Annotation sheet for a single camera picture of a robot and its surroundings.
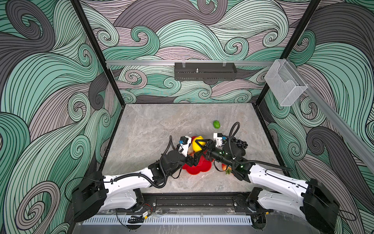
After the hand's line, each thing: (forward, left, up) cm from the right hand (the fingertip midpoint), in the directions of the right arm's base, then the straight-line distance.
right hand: (195, 145), depth 72 cm
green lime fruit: (+27, -17, -19) cm, 38 cm away
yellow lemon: (-1, 0, 0) cm, 1 cm away
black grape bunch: (+10, -30, -16) cm, 35 cm away
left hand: (0, -1, -2) cm, 2 cm away
